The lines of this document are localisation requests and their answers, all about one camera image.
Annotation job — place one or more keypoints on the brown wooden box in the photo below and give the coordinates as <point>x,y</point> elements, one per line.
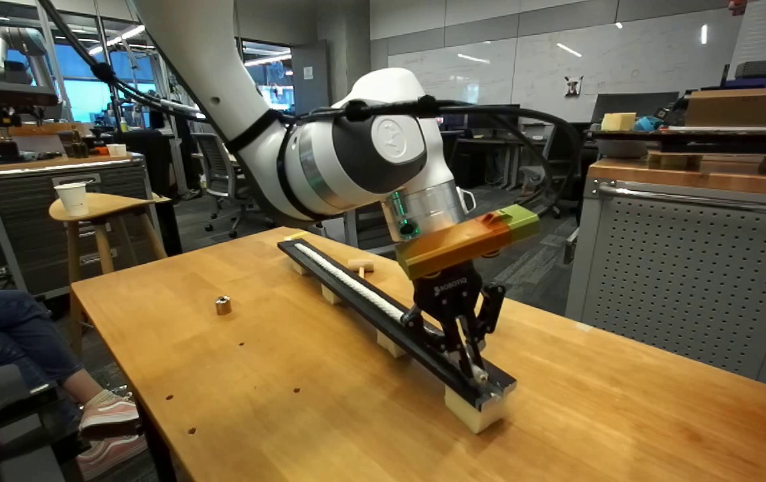
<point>741,104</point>

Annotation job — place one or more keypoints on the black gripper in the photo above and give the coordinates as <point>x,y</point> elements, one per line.
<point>449,290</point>

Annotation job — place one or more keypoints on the black flat tray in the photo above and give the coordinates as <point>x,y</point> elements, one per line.
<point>706,140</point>

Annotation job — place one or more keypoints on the orange yellow held object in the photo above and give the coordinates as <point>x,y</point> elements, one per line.
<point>464,242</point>

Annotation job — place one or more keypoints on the white paper cup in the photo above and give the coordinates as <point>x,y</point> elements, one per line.
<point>70,198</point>

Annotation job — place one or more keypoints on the pale wooden support block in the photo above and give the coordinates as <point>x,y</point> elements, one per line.
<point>390,345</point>
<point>330,296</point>
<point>474,414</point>

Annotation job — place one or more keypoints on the dark drawer cabinet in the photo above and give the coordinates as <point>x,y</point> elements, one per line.
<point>24,214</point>

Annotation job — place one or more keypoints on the pink white sneaker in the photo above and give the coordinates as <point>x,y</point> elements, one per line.
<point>107,414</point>
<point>111,455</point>

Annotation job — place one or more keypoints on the small metal nut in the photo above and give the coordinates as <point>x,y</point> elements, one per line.
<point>222,305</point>

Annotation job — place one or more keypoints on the grey perforated tool cabinet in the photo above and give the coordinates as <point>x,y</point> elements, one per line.
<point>687,277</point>

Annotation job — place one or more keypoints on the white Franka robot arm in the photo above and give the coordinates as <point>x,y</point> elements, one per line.
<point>222,71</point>

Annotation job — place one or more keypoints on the person leg in jeans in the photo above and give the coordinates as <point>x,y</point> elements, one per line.
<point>8,335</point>

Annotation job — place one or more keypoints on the long black rail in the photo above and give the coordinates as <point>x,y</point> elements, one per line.
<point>372,311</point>

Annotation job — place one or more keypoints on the pale foam block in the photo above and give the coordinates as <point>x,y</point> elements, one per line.
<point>616,122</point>

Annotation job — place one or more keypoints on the wooden stool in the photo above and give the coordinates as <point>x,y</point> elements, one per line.
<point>103,207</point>

